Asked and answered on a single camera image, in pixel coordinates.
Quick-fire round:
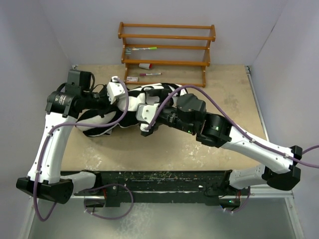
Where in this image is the black white striped pillowcase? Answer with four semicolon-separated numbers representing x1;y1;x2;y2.
77;83;181;137

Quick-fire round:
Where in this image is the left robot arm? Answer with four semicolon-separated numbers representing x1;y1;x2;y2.
16;70;128;204

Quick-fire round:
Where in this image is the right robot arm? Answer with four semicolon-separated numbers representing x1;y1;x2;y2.
136;94;302;195

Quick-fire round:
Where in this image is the small white card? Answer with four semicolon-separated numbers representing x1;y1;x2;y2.
126;77;138;82

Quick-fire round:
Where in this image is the pink capped marker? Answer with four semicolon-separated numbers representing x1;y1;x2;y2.
139;73;162;77

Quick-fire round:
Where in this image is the red white small box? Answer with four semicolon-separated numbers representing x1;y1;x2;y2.
139;63;152;70

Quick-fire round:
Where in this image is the wooden shoe rack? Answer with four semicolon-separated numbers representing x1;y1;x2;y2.
117;22;216;87

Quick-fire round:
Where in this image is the green capped marker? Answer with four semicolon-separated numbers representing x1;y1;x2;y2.
132;47;157;51

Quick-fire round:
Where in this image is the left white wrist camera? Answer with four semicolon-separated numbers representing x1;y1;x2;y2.
107;76;125;104

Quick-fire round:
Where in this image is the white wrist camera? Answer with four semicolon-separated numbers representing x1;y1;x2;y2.
136;103;160;132
107;76;125;104

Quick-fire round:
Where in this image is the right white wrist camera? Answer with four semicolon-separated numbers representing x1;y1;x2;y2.
136;103;160;132

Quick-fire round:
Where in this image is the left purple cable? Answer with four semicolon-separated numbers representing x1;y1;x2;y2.
32;77;130;222

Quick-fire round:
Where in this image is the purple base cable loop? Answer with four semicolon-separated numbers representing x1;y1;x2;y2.
83;183;135;220

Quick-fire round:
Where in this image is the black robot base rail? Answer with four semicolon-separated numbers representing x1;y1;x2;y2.
78;171;248;208

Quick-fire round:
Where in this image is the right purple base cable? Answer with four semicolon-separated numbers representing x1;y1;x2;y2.
220;186;251;215

